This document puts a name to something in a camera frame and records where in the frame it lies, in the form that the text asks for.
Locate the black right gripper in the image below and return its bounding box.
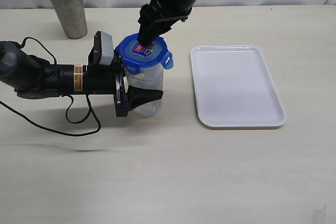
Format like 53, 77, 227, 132
138, 4, 191, 47

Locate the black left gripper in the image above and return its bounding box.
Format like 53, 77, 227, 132
85, 50, 163, 117

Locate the blue plastic lid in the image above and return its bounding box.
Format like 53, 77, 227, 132
116, 33, 174, 75

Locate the clear plastic container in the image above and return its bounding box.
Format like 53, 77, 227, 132
125, 64, 164, 117

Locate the stainless steel cup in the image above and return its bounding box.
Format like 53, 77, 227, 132
50, 0, 88, 39

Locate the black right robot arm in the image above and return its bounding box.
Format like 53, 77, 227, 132
137, 0, 197, 47

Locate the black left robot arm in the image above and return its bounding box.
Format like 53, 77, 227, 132
1, 39, 163, 117

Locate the white rectangular tray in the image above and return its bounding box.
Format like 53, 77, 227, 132
190, 45, 287, 129

